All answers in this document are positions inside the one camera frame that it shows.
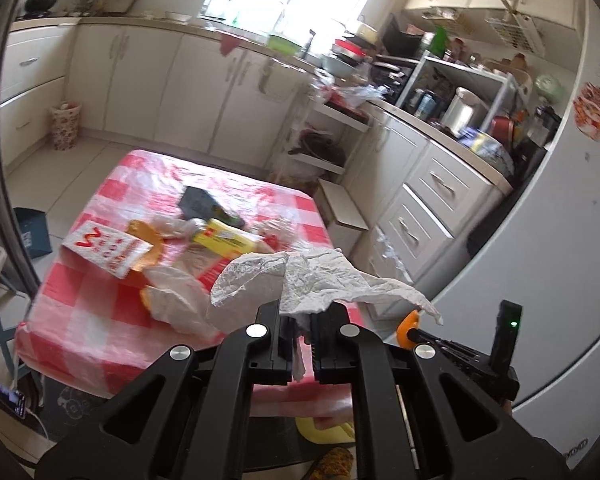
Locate small white stool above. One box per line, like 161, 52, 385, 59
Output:
313, 179, 368, 256

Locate green basin by window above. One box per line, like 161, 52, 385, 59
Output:
266, 35, 302, 56

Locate yellow plastic basin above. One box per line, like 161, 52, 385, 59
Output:
294, 417, 355, 445

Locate white paper towel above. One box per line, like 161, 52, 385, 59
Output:
209, 249, 443, 333

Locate white drawer cabinet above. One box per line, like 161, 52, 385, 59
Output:
342, 102, 513, 298

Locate yellow snack box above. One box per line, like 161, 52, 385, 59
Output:
193, 219, 261, 260

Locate blue crate on floor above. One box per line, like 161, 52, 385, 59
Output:
14, 207, 53, 259

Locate white shelf rack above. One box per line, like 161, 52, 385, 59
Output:
282, 96, 374, 181

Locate white lower cabinets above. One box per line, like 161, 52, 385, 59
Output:
0, 18, 310, 169

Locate floral waste basket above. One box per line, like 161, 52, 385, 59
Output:
50, 102, 82, 151

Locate black wok on stove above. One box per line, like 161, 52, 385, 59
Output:
24, 0, 58, 15

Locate dark milk carton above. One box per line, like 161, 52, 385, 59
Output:
178, 186, 246, 229

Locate white electric kettle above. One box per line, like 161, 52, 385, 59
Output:
441, 87, 489, 138

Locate red white checkered tablecloth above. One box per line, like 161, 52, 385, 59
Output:
14, 148, 366, 418

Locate black frying pan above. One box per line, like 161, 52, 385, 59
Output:
288, 129, 347, 167

